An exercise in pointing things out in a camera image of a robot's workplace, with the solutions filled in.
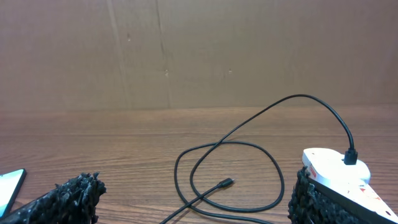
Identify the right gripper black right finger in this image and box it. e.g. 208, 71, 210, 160
288, 166, 368, 224

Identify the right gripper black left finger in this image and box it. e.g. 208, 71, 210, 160
1, 172, 106, 224

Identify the white power strip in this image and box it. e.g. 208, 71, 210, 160
310, 177, 397, 223

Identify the Galaxy smartphone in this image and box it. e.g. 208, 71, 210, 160
0, 169, 27, 218

